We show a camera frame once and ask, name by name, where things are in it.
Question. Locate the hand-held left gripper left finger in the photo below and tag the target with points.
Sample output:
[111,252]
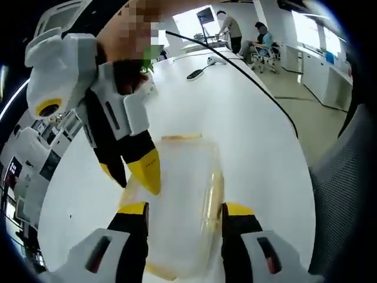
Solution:
[117,250]

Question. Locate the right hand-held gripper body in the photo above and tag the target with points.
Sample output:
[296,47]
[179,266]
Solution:
[59,67]

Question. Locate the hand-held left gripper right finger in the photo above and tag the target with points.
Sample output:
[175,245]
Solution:
[253,253]

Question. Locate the clear box with yellow buckle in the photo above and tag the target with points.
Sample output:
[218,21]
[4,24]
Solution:
[182,212]

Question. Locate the green potted plant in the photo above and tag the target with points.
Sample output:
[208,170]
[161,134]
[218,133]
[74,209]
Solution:
[148,69]

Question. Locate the ceiling air conditioner vent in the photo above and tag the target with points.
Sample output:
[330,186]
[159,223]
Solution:
[62,14]

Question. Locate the white shelving unit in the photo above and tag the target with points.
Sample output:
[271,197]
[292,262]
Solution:
[47,159]

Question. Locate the black flat device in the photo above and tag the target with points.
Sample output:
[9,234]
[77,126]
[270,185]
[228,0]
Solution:
[195,74]

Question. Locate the white table device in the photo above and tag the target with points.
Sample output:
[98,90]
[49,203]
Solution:
[216,60]

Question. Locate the grey mesh chair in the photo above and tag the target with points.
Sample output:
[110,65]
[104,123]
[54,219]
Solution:
[344,191]

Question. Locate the monitor on stand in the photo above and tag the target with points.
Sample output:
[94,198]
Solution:
[205,16]

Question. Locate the blue office chair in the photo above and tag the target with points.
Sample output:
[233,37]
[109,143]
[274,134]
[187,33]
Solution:
[268,54]

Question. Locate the white cabinet row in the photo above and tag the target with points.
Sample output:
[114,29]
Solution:
[324,76]

